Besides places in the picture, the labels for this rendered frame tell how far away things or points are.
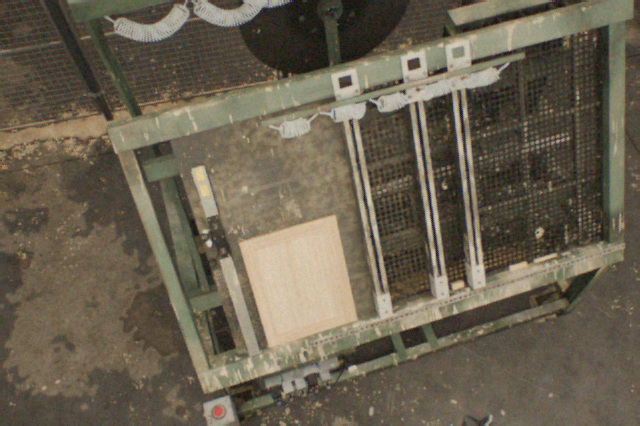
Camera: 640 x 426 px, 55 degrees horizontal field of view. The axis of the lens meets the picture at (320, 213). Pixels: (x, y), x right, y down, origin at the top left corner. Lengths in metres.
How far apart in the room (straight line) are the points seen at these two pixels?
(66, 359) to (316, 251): 2.01
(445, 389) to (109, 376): 2.03
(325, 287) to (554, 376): 1.72
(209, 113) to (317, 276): 0.91
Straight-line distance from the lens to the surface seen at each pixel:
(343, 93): 2.46
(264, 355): 2.94
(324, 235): 2.73
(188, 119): 2.40
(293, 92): 2.42
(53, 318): 4.35
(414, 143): 2.66
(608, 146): 3.19
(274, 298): 2.82
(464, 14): 2.89
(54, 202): 4.78
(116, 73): 2.85
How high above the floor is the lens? 3.68
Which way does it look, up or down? 59 degrees down
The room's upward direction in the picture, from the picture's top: 3 degrees counter-clockwise
